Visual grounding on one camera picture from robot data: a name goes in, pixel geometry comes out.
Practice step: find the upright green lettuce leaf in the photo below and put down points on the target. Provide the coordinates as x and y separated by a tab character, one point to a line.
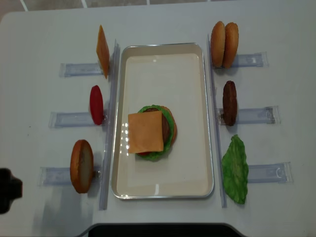
235	171

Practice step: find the clear holder rail lower left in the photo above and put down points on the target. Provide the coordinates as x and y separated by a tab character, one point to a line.
54	176

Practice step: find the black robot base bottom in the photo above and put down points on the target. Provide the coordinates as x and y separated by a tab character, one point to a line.
162	230

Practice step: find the upright bun half left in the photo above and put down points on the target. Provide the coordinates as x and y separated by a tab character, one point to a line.
81	166

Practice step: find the upright brown meat patty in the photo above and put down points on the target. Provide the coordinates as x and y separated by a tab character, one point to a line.
229	103

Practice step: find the left upright bun top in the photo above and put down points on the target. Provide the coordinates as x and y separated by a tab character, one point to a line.
217	44

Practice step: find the upright red tomato slice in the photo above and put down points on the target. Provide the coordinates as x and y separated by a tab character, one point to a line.
96	105

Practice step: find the clear holder rail middle left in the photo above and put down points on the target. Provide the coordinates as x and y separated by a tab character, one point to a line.
64	120

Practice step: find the long clear rail right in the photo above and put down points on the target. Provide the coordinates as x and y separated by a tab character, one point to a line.
216	126

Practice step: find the red tomato slice on stack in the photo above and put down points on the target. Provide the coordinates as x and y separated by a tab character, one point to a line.
144	153

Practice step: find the white metal tray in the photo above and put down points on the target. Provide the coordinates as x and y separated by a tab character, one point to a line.
170	75

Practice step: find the clear holder rail middle right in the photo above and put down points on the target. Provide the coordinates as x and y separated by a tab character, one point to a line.
265	115

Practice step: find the clear holder rail upper right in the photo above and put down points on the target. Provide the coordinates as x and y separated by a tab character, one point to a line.
250	60

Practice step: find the right upright bun top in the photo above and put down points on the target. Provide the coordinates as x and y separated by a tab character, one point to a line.
231	44

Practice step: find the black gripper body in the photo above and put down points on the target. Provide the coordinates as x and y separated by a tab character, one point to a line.
11	188

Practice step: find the long clear rail left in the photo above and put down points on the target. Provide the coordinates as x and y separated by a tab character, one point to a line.
110	127

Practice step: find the clear holder rail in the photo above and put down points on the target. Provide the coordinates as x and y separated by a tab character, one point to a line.
64	120
265	115
76	70
250	60
270	173
54	176

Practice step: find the long clear rail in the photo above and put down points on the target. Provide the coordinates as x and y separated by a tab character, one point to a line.
216	126
110	127

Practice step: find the brown meat patty on stack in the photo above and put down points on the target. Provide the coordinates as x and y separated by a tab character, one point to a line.
165	125

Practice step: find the clear holder rail upper left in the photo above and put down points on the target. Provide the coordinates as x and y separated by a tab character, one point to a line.
76	70

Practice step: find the bottom bun on tray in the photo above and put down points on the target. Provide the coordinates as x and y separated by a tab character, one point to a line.
174	123

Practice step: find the green lettuce leaf on stack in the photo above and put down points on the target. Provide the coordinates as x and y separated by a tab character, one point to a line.
155	156

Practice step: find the orange cheese slice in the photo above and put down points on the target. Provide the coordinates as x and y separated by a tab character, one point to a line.
145	132
102	51

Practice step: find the clear holder rail lower right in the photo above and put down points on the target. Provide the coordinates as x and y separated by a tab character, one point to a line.
270	173

